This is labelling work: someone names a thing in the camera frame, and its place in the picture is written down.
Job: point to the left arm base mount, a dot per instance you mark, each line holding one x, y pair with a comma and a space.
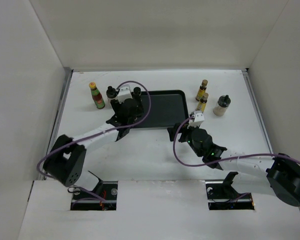
90, 193

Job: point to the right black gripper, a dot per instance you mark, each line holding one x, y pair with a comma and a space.
170, 130

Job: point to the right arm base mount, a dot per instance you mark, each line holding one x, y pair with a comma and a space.
221, 196

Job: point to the left white powder shaker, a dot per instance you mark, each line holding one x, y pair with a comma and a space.
112, 94

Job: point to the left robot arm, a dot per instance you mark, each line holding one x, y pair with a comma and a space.
65, 162

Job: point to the front yellow label bottle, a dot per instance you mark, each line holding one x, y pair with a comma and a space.
202, 102

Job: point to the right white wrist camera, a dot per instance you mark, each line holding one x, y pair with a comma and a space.
196, 119

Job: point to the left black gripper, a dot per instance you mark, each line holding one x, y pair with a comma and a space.
116, 105

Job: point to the white powder shaker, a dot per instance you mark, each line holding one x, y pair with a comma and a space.
222, 105
112, 94

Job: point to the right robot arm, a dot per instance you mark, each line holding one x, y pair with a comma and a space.
265, 173

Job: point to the rear yellow label bottle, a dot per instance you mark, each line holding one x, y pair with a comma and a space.
202, 89

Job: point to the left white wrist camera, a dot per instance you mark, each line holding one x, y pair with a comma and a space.
124, 93

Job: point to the red chili sauce bottle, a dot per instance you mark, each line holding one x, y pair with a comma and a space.
96, 96

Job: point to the black plastic tray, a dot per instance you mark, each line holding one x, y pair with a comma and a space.
168, 107

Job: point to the right white powder shaker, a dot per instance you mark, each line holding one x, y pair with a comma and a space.
222, 105

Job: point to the yellow label bottle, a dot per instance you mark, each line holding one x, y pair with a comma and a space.
202, 89
202, 102

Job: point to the small spice jar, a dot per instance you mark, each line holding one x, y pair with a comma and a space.
137, 92

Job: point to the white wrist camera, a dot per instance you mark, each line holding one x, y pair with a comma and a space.
196, 119
124, 93

